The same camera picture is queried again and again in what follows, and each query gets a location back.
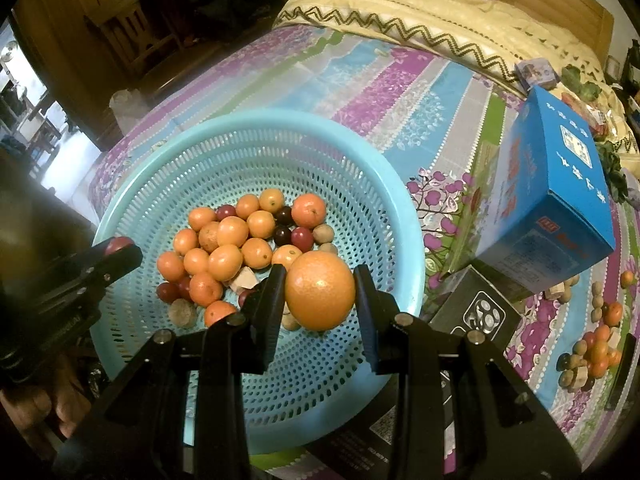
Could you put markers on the person's left hand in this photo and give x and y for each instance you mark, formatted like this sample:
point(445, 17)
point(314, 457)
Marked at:
point(50, 400)

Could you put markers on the black smartphone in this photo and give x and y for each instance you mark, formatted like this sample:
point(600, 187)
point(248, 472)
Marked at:
point(620, 375)

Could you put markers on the white plastic bag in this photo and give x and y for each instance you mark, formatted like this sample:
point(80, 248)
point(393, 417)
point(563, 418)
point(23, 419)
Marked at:
point(127, 105)

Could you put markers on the round dark red plum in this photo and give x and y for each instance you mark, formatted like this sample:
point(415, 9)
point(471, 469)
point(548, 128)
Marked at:
point(119, 245)

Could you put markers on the green bundle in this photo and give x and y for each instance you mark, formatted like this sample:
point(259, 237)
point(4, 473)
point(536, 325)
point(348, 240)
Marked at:
point(580, 82)

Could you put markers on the black carton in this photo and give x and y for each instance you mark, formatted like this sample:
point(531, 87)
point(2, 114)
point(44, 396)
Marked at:
point(475, 310)

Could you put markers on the cream zigzag quilt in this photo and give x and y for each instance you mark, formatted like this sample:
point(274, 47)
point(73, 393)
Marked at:
point(450, 15)

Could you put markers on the wooden chair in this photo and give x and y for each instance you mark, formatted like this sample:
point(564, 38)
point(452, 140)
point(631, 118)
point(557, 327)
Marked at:
point(125, 25)

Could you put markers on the blue and green carton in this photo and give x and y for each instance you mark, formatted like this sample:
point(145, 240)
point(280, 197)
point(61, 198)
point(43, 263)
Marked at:
point(550, 185)

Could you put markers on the round tan longan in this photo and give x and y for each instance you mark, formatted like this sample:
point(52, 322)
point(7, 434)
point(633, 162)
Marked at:
point(288, 321)
point(179, 311)
point(328, 249)
point(322, 234)

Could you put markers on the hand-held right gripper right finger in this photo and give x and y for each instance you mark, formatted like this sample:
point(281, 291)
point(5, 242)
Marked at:
point(364, 310)

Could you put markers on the clear plastic snack bag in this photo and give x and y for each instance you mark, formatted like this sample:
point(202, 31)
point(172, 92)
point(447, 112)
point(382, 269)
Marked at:
point(597, 117)

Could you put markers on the blue plastic basket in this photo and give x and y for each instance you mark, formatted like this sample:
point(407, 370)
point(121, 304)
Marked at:
point(300, 160)

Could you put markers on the heap of oranges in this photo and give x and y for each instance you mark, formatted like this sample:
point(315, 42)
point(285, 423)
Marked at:
point(612, 312)
point(227, 262)

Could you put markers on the large orange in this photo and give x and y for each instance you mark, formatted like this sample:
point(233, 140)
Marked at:
point(320, 290)

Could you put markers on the small printed box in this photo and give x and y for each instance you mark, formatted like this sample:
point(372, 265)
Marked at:
point(537, 75)

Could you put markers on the tan cube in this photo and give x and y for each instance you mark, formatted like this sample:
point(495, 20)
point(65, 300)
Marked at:
point(582, 379)
point(243, 278)
point(556, 294)

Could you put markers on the leafy green vegetable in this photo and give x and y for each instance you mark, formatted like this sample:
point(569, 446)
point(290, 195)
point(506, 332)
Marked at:
point(612, 170)

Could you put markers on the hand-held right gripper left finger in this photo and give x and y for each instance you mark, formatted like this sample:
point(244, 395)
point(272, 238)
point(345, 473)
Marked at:
point(270, 310)

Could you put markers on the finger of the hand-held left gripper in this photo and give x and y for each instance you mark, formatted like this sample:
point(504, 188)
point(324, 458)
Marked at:
point(100, 275)

